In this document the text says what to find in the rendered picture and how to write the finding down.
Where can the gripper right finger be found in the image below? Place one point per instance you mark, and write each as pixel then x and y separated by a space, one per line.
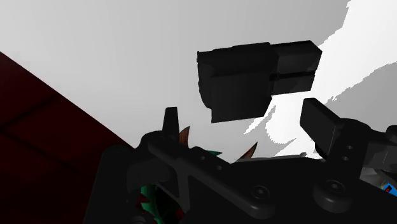
pixel 322 127

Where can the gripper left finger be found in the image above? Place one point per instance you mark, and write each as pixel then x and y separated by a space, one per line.
pixel 173 155

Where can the blue grey box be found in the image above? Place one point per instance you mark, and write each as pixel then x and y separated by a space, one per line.
pixel 383 183

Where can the black rectangular block device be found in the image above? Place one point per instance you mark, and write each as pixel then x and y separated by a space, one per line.
pixel 238 83

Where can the green orange spiky figure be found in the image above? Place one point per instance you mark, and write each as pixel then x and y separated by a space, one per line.
pixel 149 198

